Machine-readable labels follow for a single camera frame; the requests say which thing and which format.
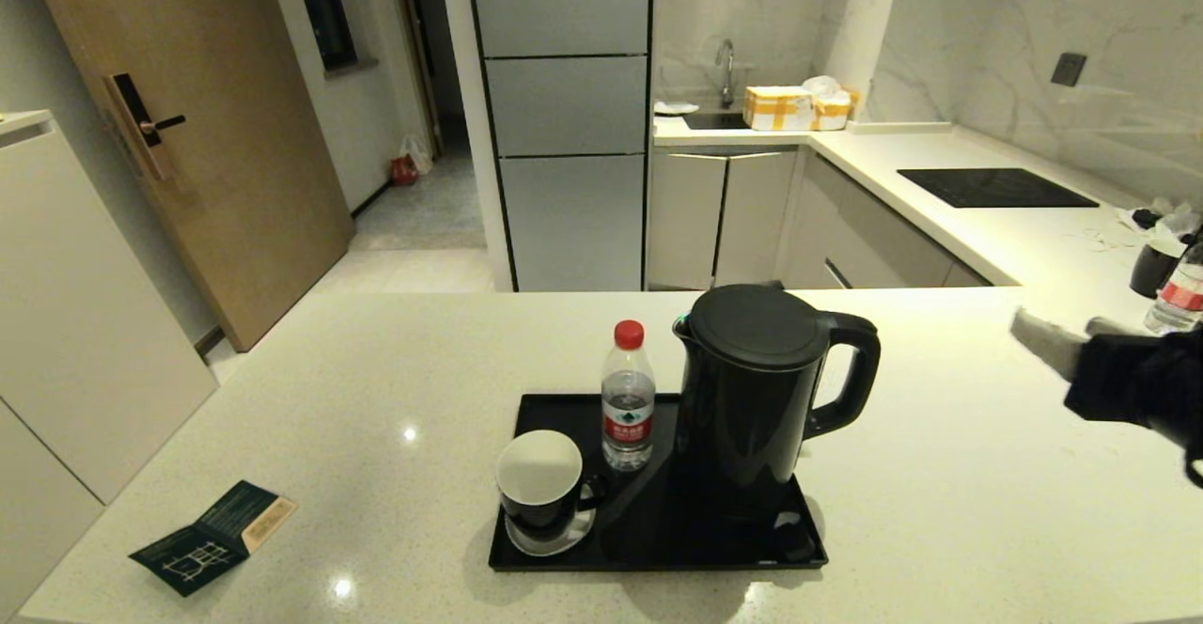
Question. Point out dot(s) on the chrome sink faucet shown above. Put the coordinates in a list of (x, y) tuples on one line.
[(726, 86)]

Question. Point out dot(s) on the black gold door lock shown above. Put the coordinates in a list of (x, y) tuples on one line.
[(141, 124)]

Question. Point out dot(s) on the large yellow taped cardboard box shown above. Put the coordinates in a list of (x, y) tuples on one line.
[(776, 109)]

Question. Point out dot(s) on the grey lower cabinet door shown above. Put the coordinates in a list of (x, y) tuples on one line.
[(752, 214), (684, 219)]

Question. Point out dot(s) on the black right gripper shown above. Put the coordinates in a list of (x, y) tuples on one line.
[(1123, 380)]

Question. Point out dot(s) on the grey drawer cabinet front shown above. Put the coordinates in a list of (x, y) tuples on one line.
[(874, 238)]

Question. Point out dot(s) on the small white dish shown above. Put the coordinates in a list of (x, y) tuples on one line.
[(675, 107)]

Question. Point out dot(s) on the black mug white rim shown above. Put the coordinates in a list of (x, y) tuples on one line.
[(1154, 270)]

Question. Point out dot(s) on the brown wooden door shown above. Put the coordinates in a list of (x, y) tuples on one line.
[(235, 135)]

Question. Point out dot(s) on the white round saucer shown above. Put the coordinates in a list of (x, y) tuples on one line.
[(540, 546)]

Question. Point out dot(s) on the black electric kettle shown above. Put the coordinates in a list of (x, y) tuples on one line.
[(747, 398)]

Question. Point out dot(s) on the dark kitchen sink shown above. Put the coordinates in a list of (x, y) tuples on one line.
[(714, 120)]

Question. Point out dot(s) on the black rectangular tray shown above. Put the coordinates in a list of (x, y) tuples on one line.
[(648, 549)]

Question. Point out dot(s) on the dark narrow window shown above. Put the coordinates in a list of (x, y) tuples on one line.
[(324, 4)]

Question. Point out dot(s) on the black induction cooktop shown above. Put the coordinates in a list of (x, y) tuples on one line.
[(997, 188)]

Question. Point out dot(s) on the dark green folded leaflet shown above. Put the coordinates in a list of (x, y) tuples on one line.
[(207, 549)]

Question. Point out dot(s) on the red bag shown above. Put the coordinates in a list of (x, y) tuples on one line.
[(404, 171)]

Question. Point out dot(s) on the tall grey cabinet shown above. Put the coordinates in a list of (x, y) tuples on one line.
[(564, 107)]

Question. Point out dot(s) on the white crumpled plastic bag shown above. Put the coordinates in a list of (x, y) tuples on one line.
[(825, 85)]

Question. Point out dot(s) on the small yellow taped cardboard box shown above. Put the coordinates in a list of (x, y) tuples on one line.
[(835, 115)]

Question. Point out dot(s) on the crumpled white tissue pile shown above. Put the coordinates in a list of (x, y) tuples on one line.
[(1171, 223)]

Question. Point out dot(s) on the white plastic shopping bag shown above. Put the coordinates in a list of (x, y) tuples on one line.
[(420, 152)]

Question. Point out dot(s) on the dark wall socket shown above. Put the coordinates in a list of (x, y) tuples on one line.
[(1069, 70)]

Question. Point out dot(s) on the water bottle with red cap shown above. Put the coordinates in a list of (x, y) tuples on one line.
[(628, 417)]

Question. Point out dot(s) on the black cup white inside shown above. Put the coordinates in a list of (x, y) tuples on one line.
[(543, 509)]

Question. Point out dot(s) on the white side cabinet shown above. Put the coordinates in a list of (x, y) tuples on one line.
[(75, 323)]

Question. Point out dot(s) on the clear bottle with red label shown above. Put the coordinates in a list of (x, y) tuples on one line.
[(1177, 307)]

